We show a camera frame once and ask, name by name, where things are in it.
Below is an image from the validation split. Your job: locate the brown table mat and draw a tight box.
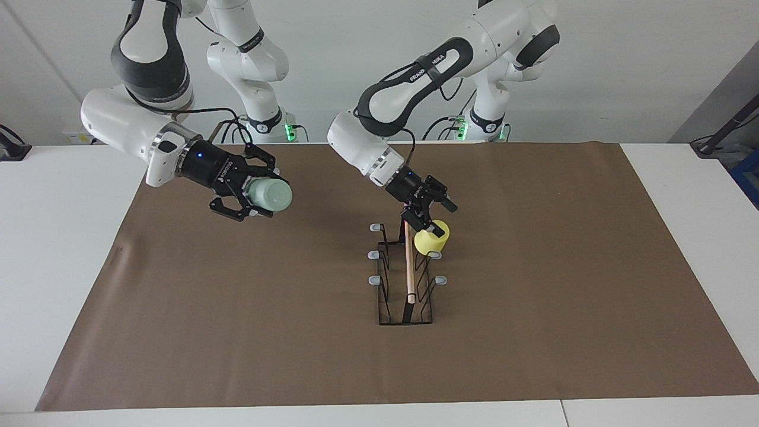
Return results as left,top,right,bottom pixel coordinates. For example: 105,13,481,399
36,142,759,411

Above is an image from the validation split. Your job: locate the green plastic cup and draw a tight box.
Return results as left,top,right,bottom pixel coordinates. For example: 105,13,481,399
246,178,293,214

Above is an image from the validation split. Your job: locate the blue box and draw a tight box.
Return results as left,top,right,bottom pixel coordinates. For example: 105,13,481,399
731,148,759,209

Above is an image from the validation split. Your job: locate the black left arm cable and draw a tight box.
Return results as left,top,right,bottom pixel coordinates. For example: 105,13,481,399
356,113,417,171

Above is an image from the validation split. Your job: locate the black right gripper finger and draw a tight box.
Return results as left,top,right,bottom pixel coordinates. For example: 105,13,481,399
208,189,275,223
240,144,290,183

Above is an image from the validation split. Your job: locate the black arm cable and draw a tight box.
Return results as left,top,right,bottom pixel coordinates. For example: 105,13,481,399
127,89,253,146
356,113,417,171

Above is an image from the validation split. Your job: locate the yellow plastic cup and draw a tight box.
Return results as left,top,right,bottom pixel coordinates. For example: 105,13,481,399
414,220,450,257

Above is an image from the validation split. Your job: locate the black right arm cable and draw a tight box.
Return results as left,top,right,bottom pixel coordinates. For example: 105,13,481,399
127,89,253,146

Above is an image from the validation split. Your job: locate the black base cable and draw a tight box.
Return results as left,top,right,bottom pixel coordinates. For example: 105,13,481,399
422,116,458,142

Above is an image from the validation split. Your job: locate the black wire cup rack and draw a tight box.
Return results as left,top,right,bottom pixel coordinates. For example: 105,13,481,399
369,202,448,326

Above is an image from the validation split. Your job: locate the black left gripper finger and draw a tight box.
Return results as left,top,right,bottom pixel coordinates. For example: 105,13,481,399
422,175,459,213
402,200,445,239

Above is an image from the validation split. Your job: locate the black stand pole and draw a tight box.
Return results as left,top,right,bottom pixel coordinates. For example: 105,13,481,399
690,95,759,158

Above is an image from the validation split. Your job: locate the black table clamp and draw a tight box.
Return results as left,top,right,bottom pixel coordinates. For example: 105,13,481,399
0,125,31,162

